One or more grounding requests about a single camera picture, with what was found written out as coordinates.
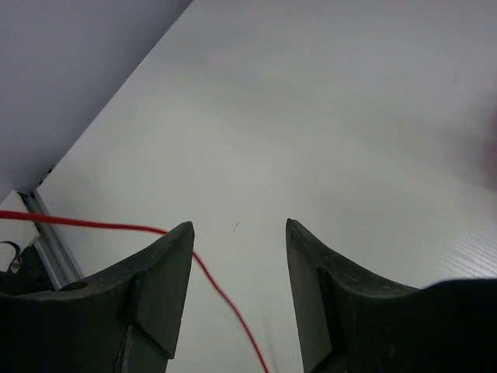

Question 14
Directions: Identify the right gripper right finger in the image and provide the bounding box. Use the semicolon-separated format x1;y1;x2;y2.
286;219;496;372

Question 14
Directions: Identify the red headphone cable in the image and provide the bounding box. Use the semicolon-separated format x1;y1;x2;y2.
0;210;271;373

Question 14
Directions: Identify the aluminium rail frame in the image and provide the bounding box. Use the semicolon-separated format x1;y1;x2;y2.
17;166;85;291

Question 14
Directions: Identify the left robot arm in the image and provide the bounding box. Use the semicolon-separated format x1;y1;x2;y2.
1;241;54;295

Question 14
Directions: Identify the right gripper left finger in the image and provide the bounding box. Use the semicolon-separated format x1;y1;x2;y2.
1;222;194;372

